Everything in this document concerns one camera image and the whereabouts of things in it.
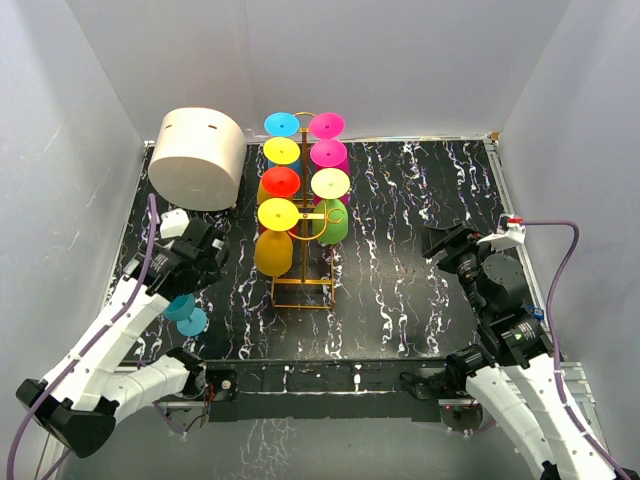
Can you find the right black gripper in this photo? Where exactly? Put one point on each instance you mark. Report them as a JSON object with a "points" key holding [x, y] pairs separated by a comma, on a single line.
{"points": [[455, 240]]}

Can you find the orange wine glass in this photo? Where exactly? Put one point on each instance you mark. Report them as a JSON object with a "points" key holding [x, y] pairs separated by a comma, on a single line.
{"points": [[283, 152], [274, 247]]}

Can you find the blue wine glass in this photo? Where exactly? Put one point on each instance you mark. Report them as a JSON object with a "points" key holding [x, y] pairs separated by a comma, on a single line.
{"points": [[281, 124], [189, 319]]}

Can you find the red wine glass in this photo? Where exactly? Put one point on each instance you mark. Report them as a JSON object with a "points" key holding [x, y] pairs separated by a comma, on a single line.
{"points": [[278, 182]]}

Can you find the green wine glass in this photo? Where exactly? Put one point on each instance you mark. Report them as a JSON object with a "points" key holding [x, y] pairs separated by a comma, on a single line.
{"points": [[330, 186]]}

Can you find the magenta wine glass front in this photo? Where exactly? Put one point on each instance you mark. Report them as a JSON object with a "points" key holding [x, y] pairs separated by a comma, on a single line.
{"points": [[330, 153]]}

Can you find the magenta wine glass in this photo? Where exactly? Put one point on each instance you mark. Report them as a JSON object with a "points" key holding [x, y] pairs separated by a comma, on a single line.
{"points": [[330, 153], [327, 125]]}

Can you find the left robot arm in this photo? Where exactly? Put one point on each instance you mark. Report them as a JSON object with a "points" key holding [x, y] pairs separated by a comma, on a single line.
{"points": [[82, 399]]}

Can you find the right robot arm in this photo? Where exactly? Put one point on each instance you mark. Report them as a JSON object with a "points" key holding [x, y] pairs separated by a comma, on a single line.
{"points": [[515, 371]]}

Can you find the white cylindrical container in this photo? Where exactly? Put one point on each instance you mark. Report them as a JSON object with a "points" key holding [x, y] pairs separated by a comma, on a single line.
{"points": [[198, 159]]}

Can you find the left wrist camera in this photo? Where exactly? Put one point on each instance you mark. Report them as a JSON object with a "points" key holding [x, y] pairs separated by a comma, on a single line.
{"points": [[173, 223]]}

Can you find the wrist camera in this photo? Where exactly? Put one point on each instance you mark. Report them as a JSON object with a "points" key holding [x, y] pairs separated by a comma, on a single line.
{"points": [[510, 233], [173, 223]]}

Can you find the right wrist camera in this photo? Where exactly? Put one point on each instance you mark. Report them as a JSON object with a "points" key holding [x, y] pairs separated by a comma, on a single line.
{"points": [[510, 233]]}

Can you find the gold wire glass rack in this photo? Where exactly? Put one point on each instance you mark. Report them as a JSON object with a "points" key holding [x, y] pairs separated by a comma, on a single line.
{"points": [[310, 282]]}

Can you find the blue handled tool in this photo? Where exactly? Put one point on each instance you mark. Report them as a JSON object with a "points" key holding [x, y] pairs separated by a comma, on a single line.
{"points": [[537, 312]]}

